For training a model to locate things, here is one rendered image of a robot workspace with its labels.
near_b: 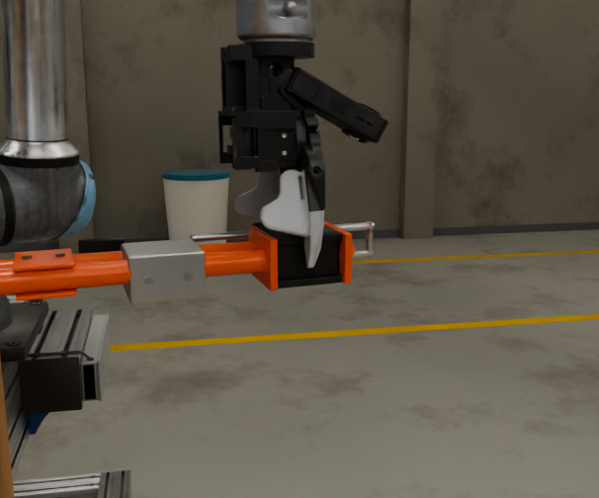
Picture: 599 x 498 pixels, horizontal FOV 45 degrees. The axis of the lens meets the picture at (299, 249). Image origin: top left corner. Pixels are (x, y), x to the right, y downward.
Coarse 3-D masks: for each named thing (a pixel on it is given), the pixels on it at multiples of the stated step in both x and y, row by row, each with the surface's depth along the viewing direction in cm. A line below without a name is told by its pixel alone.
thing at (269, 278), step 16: (256, 240) 71; (272, 240) 67; (288, 240) 68; (336, 240) 70; (272, 256) 68; (288, 256) 69; (304, 256) 70; (320, 256) 71; (336, 256) 71; (272, 272) 68; (288, 272) 70; (304, 272) 70; (320, 272) 71; (336, 272) 72; (272, 288) 68
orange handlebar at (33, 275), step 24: (0, 264) 65; (24, 264) 62; (48, 264) 62; (72, 264) 63; (96, 264) 64; (120, 264) 65; (216, 264) 67; (240, 264) 68; (264, 264) 69; (0, 288) 61; (24, 288) 62; (48, 288) 63; (72, 288) 64
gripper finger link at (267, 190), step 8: (280, 168) 74; (264, 176) 74; (272, 176) 74; (280, 176) 74; (264, 184) 75; (272, 184) 75; (248, 192) 75; (256, 192) 75; (264, 192) 75; (272, 192) 75; (240, 200) 75; (248, 200) 75; (256, 200) 75; (264, 200) 76; (272, 200) 76; (240, 208) 75; (248, 208) 76; (256, 208) 76; (256, 216) 76
